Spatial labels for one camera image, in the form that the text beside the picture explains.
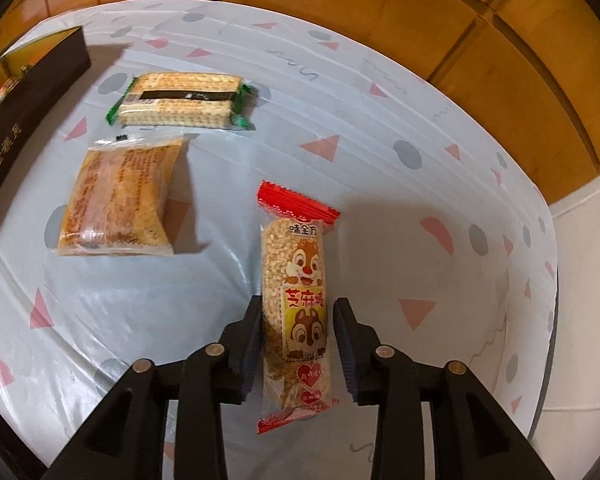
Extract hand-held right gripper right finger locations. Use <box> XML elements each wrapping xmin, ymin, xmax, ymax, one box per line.
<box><xmin>332</xmin><ymin>297</ymin><xmax>556</xmax><ymax>480</ymax></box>

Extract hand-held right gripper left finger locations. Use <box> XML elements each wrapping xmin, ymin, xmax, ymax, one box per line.
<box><xmin>40</xmin><ymin>296</ymin><xmax>263</xmax><ymax>480</ymax></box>

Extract sesame bar packet red ends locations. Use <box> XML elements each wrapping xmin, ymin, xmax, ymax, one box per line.
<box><xmin>257</xmin><ymin>180</ymin><xmax>342</xmax><ymax>435</ymax></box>

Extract dark box with gold interior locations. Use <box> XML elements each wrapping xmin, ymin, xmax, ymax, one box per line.
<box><xmin>0</xmin><ymin>25</ymin><xmax>92</xmax><ymax>233</ymax></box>

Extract brown pastry packet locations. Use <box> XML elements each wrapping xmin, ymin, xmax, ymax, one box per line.
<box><xmin>56</xmin><ymin>136</ymin><xmax>191</xmax><ymax>257</ymax></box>

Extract cracker packet with green ends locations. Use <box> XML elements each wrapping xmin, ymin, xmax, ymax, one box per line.
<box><xmin>104</xmin><ymin>72</ymin><xmax>257</xmax><ymax>132</ymax></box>

